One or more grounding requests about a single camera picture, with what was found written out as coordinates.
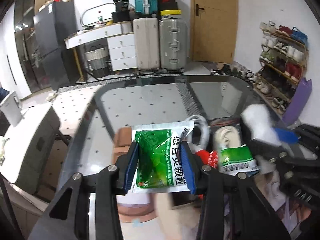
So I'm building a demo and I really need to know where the white electric kettle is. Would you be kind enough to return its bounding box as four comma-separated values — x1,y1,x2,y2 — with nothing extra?
0,91,23,128

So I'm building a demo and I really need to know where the printed desk mat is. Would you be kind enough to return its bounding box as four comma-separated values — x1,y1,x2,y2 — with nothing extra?
114,127,308,240

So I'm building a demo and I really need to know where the cream suitcase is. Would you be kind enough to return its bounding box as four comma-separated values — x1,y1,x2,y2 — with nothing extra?
132,17,161,71

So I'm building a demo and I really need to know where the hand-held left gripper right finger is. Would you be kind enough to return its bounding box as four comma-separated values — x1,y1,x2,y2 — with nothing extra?
180,141,292,240

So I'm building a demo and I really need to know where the black bag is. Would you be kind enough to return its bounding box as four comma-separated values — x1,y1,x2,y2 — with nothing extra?
111,0,131,23

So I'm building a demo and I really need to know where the green white packet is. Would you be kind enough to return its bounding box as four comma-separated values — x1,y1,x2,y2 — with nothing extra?
217,144,261,178

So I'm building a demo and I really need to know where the red packet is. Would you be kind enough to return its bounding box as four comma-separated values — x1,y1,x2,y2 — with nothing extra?
196,149,221,171

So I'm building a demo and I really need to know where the wicker basket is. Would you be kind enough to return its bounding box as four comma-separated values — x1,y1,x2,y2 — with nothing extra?
84,45,111,79

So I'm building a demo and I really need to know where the wooden door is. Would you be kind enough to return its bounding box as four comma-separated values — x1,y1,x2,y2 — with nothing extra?
190,0,238,64

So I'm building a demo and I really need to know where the white desk with drawers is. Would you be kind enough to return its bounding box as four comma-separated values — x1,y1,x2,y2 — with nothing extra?
64,21,138,81

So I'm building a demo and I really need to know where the yellow black shoe box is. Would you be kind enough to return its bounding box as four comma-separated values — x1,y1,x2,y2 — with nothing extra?
160,9,182,19

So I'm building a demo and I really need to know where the wooden shoe rack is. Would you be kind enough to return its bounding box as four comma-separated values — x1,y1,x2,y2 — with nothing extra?
252,29,309,116

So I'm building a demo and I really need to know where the oval mirror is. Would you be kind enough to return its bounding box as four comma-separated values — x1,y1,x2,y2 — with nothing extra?
80,2,116,28

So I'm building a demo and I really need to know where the dark glass cabinet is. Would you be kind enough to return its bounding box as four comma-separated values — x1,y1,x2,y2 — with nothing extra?
14,0,54,96

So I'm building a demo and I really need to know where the white tissue pack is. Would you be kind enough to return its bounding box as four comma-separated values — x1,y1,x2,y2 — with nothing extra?
240,104,283,147

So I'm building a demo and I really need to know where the purple yoga mat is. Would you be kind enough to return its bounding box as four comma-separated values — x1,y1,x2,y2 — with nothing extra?
282,77,313,127

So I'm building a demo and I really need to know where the dark grey refrigerator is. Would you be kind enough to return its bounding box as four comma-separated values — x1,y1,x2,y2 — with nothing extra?
33,1,78,91

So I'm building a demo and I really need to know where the silver suitcase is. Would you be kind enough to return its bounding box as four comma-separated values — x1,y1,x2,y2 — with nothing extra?
158,18,189,71

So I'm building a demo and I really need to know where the green medicine packet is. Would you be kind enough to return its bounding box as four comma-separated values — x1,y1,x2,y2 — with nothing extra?
126,121,195,194

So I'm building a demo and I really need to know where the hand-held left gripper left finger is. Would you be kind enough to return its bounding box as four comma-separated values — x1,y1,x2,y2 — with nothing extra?
27,142,139,240

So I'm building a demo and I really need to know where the group of assorted shoes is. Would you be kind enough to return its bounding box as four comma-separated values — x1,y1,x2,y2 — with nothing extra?
210,21,309,116

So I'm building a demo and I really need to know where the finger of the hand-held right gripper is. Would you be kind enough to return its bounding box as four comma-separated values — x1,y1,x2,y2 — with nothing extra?
272,127,299,144
250,140,288,161

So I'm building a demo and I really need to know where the small brown cardboard box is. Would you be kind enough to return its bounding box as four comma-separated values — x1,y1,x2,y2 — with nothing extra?
37,1,54,12

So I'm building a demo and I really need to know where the white side cabinet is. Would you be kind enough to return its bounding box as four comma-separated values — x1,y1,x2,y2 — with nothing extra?
0,102,62,196

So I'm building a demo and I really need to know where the cream strap roll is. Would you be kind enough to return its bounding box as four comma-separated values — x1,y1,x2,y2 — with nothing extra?
215,126,242,151

